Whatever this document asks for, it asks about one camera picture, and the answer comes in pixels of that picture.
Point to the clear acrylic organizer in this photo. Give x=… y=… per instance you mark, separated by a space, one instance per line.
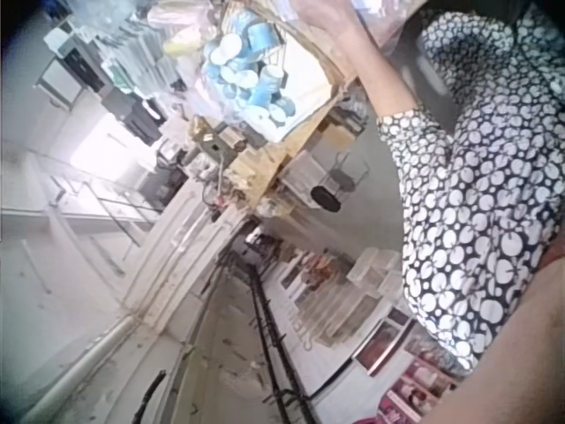
x=326 y=174

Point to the pile of blue lidded jars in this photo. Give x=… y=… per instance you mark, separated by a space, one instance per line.
x=247 y=66

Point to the black metal rack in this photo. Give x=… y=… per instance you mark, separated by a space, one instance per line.
x=273 y=335

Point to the person's left hand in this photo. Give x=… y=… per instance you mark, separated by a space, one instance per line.
x=329 y=17

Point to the stack of clear plastic boxes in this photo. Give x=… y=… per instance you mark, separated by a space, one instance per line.
x=375 y=274

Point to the framed picture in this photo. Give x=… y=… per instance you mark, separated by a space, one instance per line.
x=383 y=342

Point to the grey metal device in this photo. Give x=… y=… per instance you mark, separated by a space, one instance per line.
x=216 y=148

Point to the woven basket tray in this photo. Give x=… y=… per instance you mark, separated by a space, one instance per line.
x=309 y=88

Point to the black round lid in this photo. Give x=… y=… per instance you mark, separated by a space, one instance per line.
x=326 y=198

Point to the clear plastic bag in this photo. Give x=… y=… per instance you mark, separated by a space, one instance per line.
x=388 y=22

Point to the cluttered shelf of goods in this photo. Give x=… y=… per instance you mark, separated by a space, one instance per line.
x=119 y=66

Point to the heap of pink packets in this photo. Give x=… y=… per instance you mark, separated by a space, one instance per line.
x=415 y=393

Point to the glass display case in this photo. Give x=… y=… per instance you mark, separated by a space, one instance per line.
x=88 y=199

